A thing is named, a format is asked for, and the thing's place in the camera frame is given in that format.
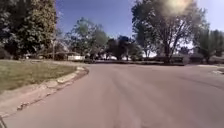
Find grey asphalt road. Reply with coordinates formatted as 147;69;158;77
0;63;224;128

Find green grass lawn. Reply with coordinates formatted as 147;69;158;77
0;59;80;93

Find large green tree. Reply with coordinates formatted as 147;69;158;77
131;0;208;65

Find tall leafy tree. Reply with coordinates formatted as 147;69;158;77
0;0;59;61

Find broad green tree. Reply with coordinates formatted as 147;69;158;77
65;17;110;61

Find dark green trees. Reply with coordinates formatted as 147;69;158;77
105;35;144;62

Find pale low building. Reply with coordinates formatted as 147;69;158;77
65;52;87;62

